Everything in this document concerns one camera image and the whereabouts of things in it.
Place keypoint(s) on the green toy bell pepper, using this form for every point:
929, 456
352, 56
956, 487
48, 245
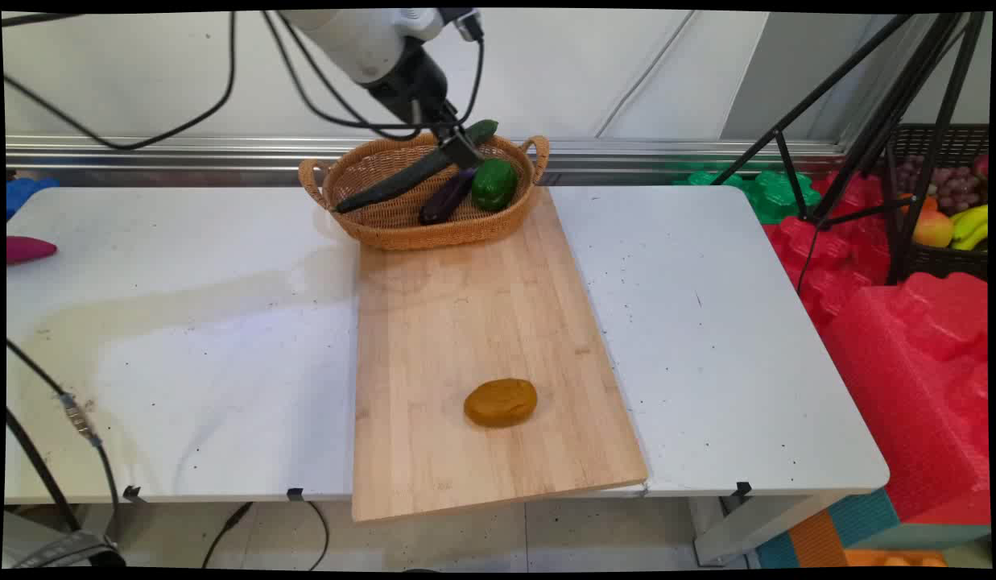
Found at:
493, 185

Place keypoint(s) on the wooden cutting board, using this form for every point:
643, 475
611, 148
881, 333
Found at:
481, 338

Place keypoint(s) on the grey table leg bracket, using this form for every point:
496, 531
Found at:
755, 528

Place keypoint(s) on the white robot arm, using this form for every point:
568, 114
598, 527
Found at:
353, 40

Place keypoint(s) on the black tripod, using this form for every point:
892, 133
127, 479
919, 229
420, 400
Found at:
892, 121

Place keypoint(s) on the woven wicker basket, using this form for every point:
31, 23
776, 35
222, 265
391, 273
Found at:
401, 225

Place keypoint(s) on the blue foam piece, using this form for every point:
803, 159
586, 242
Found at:
22, 193

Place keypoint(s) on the black plastic crate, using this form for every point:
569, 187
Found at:
940, 262

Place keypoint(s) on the dark green toy cucumber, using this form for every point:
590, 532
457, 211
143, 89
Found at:
393, 184

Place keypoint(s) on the purple toy eggplant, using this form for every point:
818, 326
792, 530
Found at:
448, 197

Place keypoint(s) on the toy orange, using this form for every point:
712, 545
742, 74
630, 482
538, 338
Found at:
924, 203

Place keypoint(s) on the brown toy potato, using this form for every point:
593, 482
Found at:
501, 403

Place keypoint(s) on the aluminium wall rail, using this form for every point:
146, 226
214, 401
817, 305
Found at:
183, 155

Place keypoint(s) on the magenta toy vegetable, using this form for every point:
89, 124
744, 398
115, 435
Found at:
26, 249

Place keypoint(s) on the green foam mat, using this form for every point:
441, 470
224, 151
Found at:
767, 193

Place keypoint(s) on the large red foam mat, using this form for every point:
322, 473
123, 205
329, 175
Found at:
908, 387

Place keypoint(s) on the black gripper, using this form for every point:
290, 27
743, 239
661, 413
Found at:
413, 84

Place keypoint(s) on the purple toy grapes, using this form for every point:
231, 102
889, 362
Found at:
952, 187

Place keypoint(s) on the orange-red toy peach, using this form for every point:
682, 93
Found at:
933, 229

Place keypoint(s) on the yellow toy bananas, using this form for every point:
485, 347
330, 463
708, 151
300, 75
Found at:
971, 225

